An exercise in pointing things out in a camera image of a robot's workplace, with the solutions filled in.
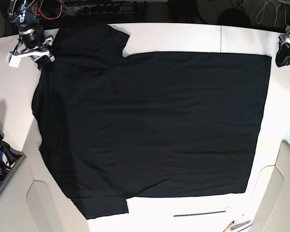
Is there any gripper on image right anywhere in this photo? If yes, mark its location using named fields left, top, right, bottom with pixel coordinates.
left=275, top=34, right=290, bottom=67

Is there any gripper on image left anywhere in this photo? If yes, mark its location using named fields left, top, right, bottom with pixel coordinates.
left=14, top=26, right=55, bottom=73

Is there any black T-shirt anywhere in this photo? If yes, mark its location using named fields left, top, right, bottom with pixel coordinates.
left=32, top=24, right=271, bottom=219

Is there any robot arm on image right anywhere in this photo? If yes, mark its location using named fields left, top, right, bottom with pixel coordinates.
left=275, top=25, right=290, bottom=67

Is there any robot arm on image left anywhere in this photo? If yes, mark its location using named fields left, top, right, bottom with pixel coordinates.
left=6, top=0, right=55, bottom=73

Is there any black power strip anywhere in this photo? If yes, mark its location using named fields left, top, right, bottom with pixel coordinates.
left=66, top=3, right=123, bottom=16

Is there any black ruler strip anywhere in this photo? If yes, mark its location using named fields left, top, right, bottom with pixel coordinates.
left=173, top=210, right=227, bottom=217

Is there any yellow pencil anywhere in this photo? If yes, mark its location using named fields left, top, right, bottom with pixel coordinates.
left=223, top=221, right=235, bottom=232

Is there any white camera box image left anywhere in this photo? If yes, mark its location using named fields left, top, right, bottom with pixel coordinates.
left=6, top=51, right=22, bottom=68

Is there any white cable coil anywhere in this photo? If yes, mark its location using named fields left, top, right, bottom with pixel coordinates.
left=256, top=0, right=290, bottom=29

